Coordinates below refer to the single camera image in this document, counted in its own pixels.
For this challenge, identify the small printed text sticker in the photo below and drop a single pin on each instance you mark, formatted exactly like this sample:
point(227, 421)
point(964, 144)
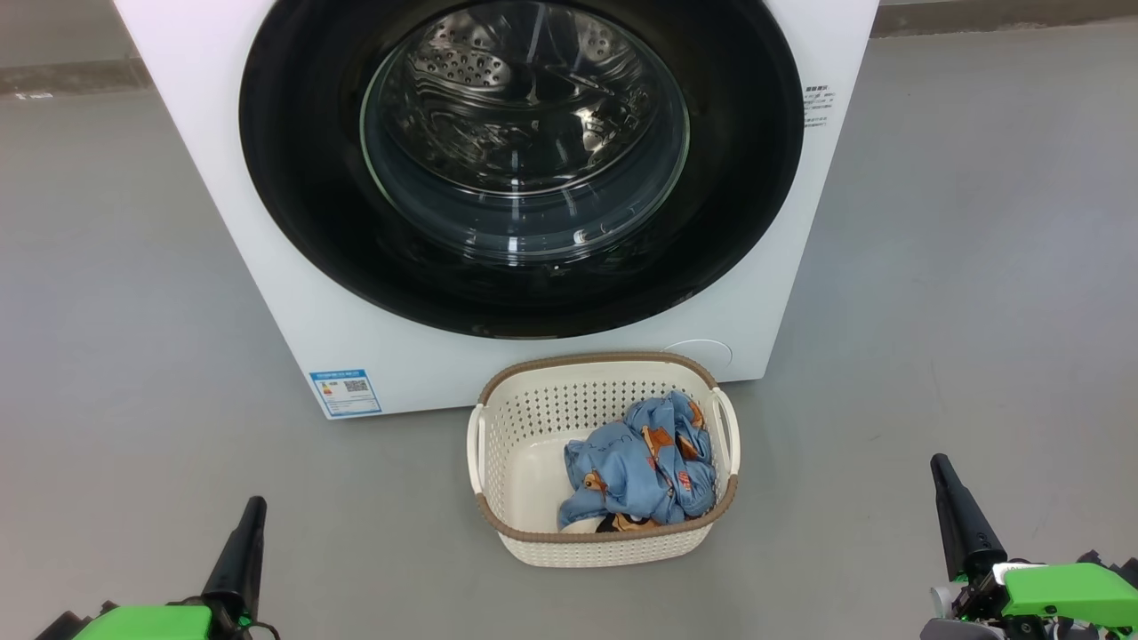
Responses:
point(818, 107)

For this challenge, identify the black and orange garment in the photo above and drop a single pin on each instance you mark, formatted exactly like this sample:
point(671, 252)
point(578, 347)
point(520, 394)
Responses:
point(624, 524)

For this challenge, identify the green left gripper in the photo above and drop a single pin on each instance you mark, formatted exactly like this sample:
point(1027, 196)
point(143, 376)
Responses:
point(142, 624)

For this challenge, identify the cream perforated laundry basket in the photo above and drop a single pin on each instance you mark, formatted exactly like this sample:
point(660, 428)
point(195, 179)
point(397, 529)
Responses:
point(533, 462)

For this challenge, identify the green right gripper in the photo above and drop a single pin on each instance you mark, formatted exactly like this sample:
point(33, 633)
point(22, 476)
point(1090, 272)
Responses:
point(1067, 591)

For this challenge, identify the white front-load washing machine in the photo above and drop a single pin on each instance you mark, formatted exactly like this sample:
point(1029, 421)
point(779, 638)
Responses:
point(267, 293)

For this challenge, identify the blue energy label sticker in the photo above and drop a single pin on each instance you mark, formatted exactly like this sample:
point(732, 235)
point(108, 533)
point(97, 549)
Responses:
point(345, 393)

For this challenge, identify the black washing machine door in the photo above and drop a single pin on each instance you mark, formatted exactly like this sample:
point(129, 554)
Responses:
point(293, 178)

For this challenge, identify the blue patterned garment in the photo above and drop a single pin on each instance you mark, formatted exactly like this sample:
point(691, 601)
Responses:
point(640, 462)

